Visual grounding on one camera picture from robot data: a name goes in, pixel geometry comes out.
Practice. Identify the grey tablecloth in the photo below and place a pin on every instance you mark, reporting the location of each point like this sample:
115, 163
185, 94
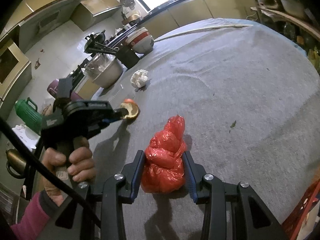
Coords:
250, 100

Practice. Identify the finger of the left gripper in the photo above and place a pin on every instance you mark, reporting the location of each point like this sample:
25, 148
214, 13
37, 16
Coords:
120, 113

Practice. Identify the long white stick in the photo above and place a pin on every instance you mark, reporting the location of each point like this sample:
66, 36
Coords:
200, 30

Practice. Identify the steel pot on rack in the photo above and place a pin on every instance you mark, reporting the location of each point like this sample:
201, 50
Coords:
295, 8

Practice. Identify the black wok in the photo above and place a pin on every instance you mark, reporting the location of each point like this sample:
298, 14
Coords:
95, 43

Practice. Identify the orange peel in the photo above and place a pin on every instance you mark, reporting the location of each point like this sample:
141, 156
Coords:
131, 107

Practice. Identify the steel pot with lid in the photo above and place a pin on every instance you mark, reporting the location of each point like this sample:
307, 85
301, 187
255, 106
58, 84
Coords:
103, 69

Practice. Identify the range hood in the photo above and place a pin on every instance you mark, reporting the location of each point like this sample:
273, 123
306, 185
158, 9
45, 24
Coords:
45, 20

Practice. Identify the person's left hand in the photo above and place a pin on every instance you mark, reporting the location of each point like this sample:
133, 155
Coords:
79, 167

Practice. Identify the dark chopstick holder cup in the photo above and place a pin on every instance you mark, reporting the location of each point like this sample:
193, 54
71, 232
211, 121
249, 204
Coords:
127, 57

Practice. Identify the green thermos jug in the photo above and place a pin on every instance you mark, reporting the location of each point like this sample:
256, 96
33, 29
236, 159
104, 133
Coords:
26, 110

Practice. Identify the red plastic bag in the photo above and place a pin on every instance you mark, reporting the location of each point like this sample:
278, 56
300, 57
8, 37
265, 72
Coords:
164, 170

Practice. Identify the metal storage rack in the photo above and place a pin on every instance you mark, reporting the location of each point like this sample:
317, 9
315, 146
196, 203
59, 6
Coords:
294, 20

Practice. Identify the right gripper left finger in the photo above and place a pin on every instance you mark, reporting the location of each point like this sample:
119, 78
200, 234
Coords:
85, 210

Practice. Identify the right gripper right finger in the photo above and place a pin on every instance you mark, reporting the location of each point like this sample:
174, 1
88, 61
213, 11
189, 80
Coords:
250, 217

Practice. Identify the pink sleeve forearm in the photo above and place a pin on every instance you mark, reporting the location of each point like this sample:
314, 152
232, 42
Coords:
37, 214

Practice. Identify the stacked red white bowls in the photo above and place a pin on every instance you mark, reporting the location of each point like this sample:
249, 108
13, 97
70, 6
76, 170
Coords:
140, 41

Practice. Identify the maroon thermos bottle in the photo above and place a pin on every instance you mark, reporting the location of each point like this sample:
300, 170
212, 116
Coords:
62, 88

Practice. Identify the red plastic trash basket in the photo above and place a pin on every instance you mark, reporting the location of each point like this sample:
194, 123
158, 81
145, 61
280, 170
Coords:
294, 221

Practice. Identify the crumpled white tissue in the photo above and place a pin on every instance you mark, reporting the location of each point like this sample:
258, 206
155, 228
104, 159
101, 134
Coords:
139, 78

